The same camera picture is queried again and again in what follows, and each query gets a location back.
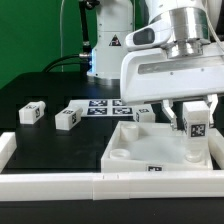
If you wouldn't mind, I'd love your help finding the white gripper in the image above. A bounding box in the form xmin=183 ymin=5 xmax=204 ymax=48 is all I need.
xmin=120 ymin=23 xmax=224 ymax=130

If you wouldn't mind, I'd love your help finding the white square tabletop part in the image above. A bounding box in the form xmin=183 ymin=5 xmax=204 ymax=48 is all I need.
xmin=101 ymin=121 xmax=213 ymax=172

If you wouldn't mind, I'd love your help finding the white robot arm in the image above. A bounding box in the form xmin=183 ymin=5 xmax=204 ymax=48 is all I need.
xmin=80 ymin=0 xmax=224 ymax=124

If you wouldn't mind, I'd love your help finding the white right fence piece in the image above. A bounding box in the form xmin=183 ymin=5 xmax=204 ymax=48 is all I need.
xmin=208 ymin=128 xmax=224 ymax=170

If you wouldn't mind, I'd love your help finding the white fence piece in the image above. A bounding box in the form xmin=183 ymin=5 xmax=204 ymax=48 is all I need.
xmin=0 ymin=132 xmax=17 ymax=173
xmin=208 ymin=128 xmax=224 ymax=170

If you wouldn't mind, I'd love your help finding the white fiducial marker sheet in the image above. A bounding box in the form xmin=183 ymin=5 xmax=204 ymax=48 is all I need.
xmin=67 ymin=98 xmax=154 ymax=118

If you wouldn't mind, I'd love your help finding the white left fence piece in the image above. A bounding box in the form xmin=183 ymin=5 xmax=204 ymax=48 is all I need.
xmin=0 ymin=132 xmax=17 ymax=173

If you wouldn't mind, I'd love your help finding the white front fence rail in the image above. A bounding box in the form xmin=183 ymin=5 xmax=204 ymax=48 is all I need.
xmin=0 ymin=170 xmax=224 ymax=201

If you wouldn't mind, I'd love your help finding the black cable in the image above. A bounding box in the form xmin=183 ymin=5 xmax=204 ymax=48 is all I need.
xmin=41 ymin=0 xmax=101 ymax=73

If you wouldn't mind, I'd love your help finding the grey thin cable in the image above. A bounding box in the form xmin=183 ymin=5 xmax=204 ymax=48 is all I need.
xmin=59 ymin=0 xmax=66 ymax=73

